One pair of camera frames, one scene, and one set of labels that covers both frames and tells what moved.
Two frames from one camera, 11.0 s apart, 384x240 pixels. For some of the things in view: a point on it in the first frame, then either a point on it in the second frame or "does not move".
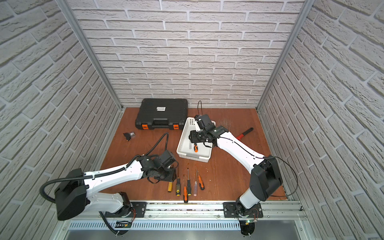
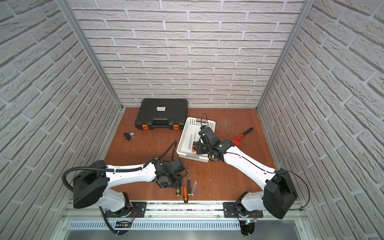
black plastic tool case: [162, 113] does not move
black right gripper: [195, 138] to [199, 150]
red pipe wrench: [240, 136] does not move
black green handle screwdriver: [189, 190] does not move
